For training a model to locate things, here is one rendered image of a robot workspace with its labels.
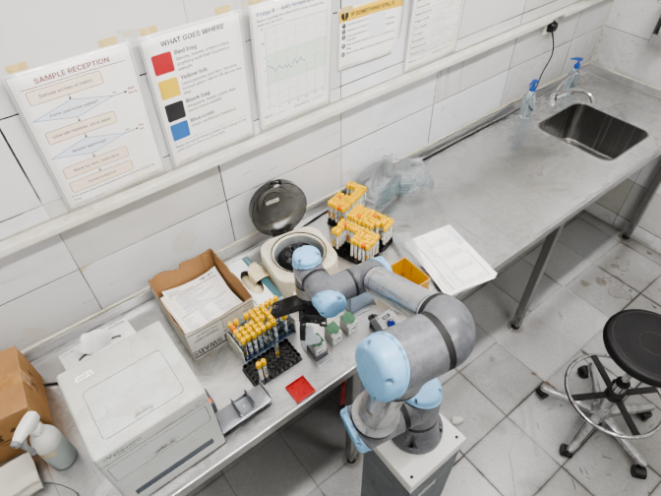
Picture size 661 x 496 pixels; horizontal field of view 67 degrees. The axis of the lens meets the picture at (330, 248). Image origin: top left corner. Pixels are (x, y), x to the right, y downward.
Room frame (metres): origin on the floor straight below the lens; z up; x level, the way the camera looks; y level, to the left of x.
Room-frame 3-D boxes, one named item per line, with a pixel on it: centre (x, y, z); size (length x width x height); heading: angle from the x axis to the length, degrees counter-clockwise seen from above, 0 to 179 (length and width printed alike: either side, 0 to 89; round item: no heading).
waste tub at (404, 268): (1.12, -0.25, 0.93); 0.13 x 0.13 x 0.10; 36
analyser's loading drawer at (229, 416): (0.68, 0.28, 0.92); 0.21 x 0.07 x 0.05; 127
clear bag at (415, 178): (1.75, -0.36, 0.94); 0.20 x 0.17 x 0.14; 101
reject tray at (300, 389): (0.76, 0.10, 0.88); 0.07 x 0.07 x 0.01; 37
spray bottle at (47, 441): (0.56, 0.76, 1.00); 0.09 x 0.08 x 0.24; 37
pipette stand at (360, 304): (1.08, -0.10, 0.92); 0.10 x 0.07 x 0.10; 122
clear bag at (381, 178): (1.67, -0.20, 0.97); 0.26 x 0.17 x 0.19; 141
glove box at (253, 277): (1.15, 0.27, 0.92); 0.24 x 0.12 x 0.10; 37
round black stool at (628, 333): (1.05, -1.20, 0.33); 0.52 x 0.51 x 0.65; 150
